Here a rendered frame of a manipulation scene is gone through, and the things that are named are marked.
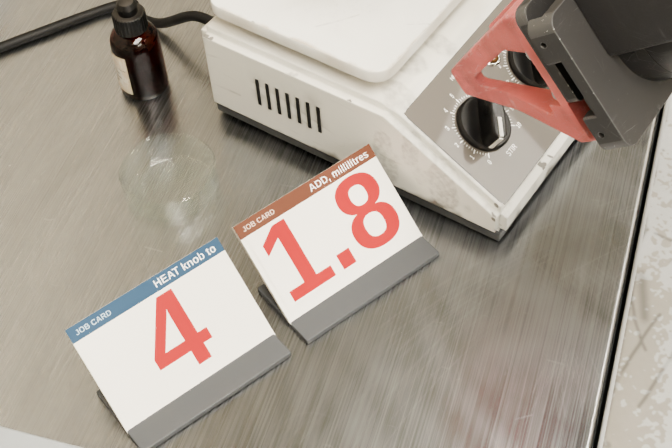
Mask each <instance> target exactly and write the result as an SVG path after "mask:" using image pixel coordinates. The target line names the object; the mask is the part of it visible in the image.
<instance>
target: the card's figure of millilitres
mask: <svg viewBox="0 0 672 448"><path fill-rule="evenodd" d="M412 229H413V227H412V225H411V224H410V222H409V220H408V219H407V217H406V215H405V213H404V212H403V210H402V208H401V207H400V205H399V203H398V201H397V200H396V198H395V196H394V195H393V193H392V191H391V189H390V188H389V186H388V184H387V183H386V181H385V179H384V177H383V176H382V174H381V172H380V171H379V169H378V167H377V165H376V164H375V162H374V160H373V159H371V160H369V161H367V162H366V163H364V164H362V165H361V166H359V167H358V168H356V169H354V170H353V171H351V172H350V173H348V174H346V175H345V176H343V177H342V178H340V179H338V180H337V181H335V182H333V183H332V184H330V185H329V186H327V187H325V188H324V189H322V190H321V191H319V192H317V193H316V194H314V195H313V196H311V197H309V198H308V199H306V200H305V201H303V202H301V203H300V204H298V205H296V206H295V207H293V208H292V209H290V210H288V211H287V212H285V213H284V214H282V215H280V216H279V217H277V218H276V219H274V220H272V221H271V222H269V223H268V224H266V225H264V226H263V227H261V228H259V229H258V230H256V231H255V232H253V233H251V234H250V235H248V236H247V237H245V238H246V240H247V241H248V243H249V245H250V246H251V248H252V250H253V251H254V253H255V255H256V256H257V258H258V260H259V261H260V263H261V265H262V267H263V268H264V270H265V272H266V273H267V275H268V277H269V278H270V280H271V282H272V283H273V285H274V287H275V288H276V290H277V292H278V293H279V295H280V297H281V298H282V300H283V302H284V303H285V305H286V307H287V309H288V310H291V309H292V308H294V307H295V306H297V305H298V304H300V303H301V302H303V301H304V300H306V299H307V298H309V297H310V296H312V295H313V294H315V293H316V292H318V291H319V290H321V289H322V288H324V287H326V286H327V285H329V284H330V283H332V282H333V281H335V280H336V279H338V278H339V277H341V276H342V275H344V274H345V273H347V272H348V271H350V270H351V269H353V268H354V267H356V266H357V265H359V264H360V263H362V262H363V261H365V260H367V259H368V258H370V257H371V256H373V255H374V254H376V253H377V252H379V251H380V250H382V249H383V248H385V247H386V246H388V245H389V244H391V243H392V242H394V241H395V240H397V239H398V238H400V237H401V236H403V235H405V234H406V233H408V232H409V231H411V230H412Z"/></svg>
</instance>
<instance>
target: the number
mask: <svg viewBox="0 0 672 448"><path fill-rule="evenodd" d="M263 327H265V326H264V325H263V323H262V321H261V320H260V318H259V316H258V315H257V313H256V311H255V310H254V308H253V306H252V304H251V303H250V301H249V299H248V298H247V296H246V294H245V293H244V291H243V289H242V288H241V286H240V284H239V283H238V281H237V279H236V278H235V276H234V274H233V273H232V271H231V269H230V268H229V266H228V264H227V263H226V261H225V259H224V258H223V256H222V254H221V253H219V254H218V255H216V256H214V257H213V258H211V259H210V260H208V261H206V262H205V263H203V264H201V265H200V266H198V267H197V268H195V269H193V270H192V271H190V272H189V273H187V274H185V275H184V276H182V277H181V278H179V279H177V280H176V281H174V282H172V283H171V284H169V285H168V286H166V287H164V288H163V289H161V290H160V291H158V292H156V293H155V294H153V295H152V296H150V297H148V298H147V299H145V300H144V301H142V302H140V303H139V304H137V305H135V306H134V307H132V308H131V309H129V310H127V311H126V312H124V313H123V314H121V315H119V316H118V317H116V318H115V319H113V320H111V321H110V322H108V323H107V324H105V325H103V326H102V327H100V328H98V329H97V330H95V331H94V332H92V333H90V334H89V335H87V336H86V337H84V338H82V339H81V340H79V341H78V342H79V344H80V345H81V347H82V349H83V350H84V352H85V353H86V355H87V357H88V358H89V360H90V362H91V363H92V365H93V367H94V368H95V370H96V371H97V373H98V375H99V376H100V378H101V380H102V381H103V383H104V385H105V386H106V388H107V389H108V391H109V393H110V394H111V396H112V398H113V399H114V401H115V403H116V404H117V406H118V407H119V409H120V411H121V412H122V414H123V416H124V417H125V418H126V417H128V416H129V415H131V414H132V413H134V412H135V411H137V410H138V409H140V408H141V407H143V406H145V405H146V404H148V403H149V402H151V401H152V400H154V399H155V398H157V397H158V396H160V395H161V394H163V393H164V392H166V391H167V390H169V389H170V388H172V387H173V386H175V385H176V384H178V383H179V382H181V381H183V380H184V379H186V378H187V377H189V376H190V375H192V374H193V373H195V372H196V371H198V370H199V369H201V368H202V367H204V366H205V365H207V364H208V363H210V362H211V361H213V360H214V359H216V358H217V357H219V356H221V355H222V354H224V353H225V352H227V351H228V350H230V349H231V348H233V347H234V346H236V345H237V344H239V343H240V342H242V341H243V340H245V339H246V338H248V337H249V336H251V335H252V334H254V333H255V332H257V331H259V330H260V329H262V328H263Z"/></svg>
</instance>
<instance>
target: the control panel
mask: <svg viewBox="0 0 672 448"><path fill-rule="evenodd" d="M511 1H512V0H502V1H501V2H500V3H499V4H498V5H497V6H496V8H495V9H494V10H493V11H492V12H491V13H490V15H489V16H488V17H487V18H486V19H485V20H484V21H483V23H482V24H481V25H480V26H479V27H478V28H477V29H476V31H475V32H474V33H473V34H472V35H471V36H470V37H469V39H468V40H467V41H466V42H465V43H464V44H463V45H462V47H461V48H460V49H459V50H458V51H457V52H456V53H455V55H454V56H453V57H452V58H451V59H450V60H449V61H448V63H447V64H446V65H445V66H444V67H443V68H442V69H441V71H440V72H439V73H438V74H437V75H436V76H435V77H434V79H433V80H432V81H431V82H430V83H429V84H428V85H427V87H426V88H425V89H424V90H423V91H422V92H421V94H420V95H419V96H418V97H417V98H416V99H415V100H414V102H413V103H412V104H411V105H410V106H409V107H408V108H407V110H406V112H405V113H404V114H405V115H406V117H407V118H408V119H409V120H410V121H411V122H412V123H413V124H414V125H415V126H417V127H418V128H419V129H420V130H421V131H422V132H423V133H424V134H425V135H426V136H428V137H429V138H430V139H431V140H432V141H433V142H434V143H435V144H436V145H437V146H439V147H440V148H441V149H442V150H443V151H444V152H445V153H446V154H447V155H448V156H450V157H451V158H452V159H453V160H454V161H455V162H456V163H457V164H458V165H459V166H461V167H462V168H463V169H464V170H465V171H466V172H467V173H468V174H469V175H470V176H472V177H473V178H474V179H475V180H476V181H477V182H478V183H479V184H480V185H482V186H483V187H484V188H485V189H486V190H487V191H488V192H489V193H490V194H491V195H493V196H494V197H495V198H496V199H497V200H498V201H499V202H501V203H503V204H504V205H505V204H506V203H507V202H508V201H509V200H510V198H511V197H512V196H513V194H514V193H515V192H516V190H517V189H518V188H519V186H520V185H521V184H522V182H523V181H524V180H525V179H526V177H527V176H528V175H529V173H530V172H531V171H532V169H533V168H534V167H535V165H536V164H537V163H538V161H539V160H540V159H541V157H542V156H543V155H544V153H545V152H546V151H547V150H548V148H549V147H550V146H551V144H552V143H553V142H554V140H555V139H556V138H557V136H558V135H559V134H560V131H558V130H556V129H554V128H552V127H550V126H549V125H547V124H545V123H543V122H541V121H539V120H537V119H535V118H533V117H531V116H529V115H527V114H525V113H523V112H521V111H519V110H516V109H513V108H510V107H506V106H504V109H505V111H506V112H507V114H508V116H509V118H510V122H511V135H510V138H509V140H508V142H507V143H506V144H505V145H504V146H503V147H501V148H500V149H498V150H495V151H482V150H479V149H476V148H475V147H473V146H471V145H470V144H469V143H468V142H467V141H466V140H465V139H464V138H463V137H462V135H461V133H460V132H459V129H458V126H457V122H456V115H457V111H458V108H459V107H460V105H461V104H462V103H463V102H464V101H465V100H466V99H468V98H469V97H472V96H470V95H467V94H466V93H465V92H464V91H463V90H462V88H461V87H460V85H459V84H458V82H457V81H456V79H455V78H454V76H453V75H452V72H451V70H452V68H453V67H454V66H455V65H456V64H457V63H458V62H459V61H460V59H461V58H462V57H463V56H464V55H465V54H466V53H467V52H468V51H469V50H470V49H471V48H472V47H473V46H474V45H475V44H476V43H477V42H478V41H479V40H480V38H481V37H482V36H483V35H484V34H485V33H486V32H487V31H488V30H489V25H490V24H491V23H492V21H493V20H494V19H495V18H496V17H497V16H498V15H499V14H500V13H501V12H502V11H503V10H504V9H505V8H506V6H507V5H508V4H509V3H510V2H511ZM482 74H483V75H484V76H485V77H487V78H491V79H496V80H501V81H507V82H512V83H517V84H523V85H526V84H524V83H523V82H521V81H520V80H519V79H518V78H517V77H516V76H515V75H514V73H513V72H512V70H511V68H510V65H509V62H508V51H507V50H503V51H502V52H501V53H500V54H499V55H498V61H497V62H496V63H491V62H490V63H489V64H488V65H487V66H486V67H485V68H484V69H483V70H482Z"/></svg>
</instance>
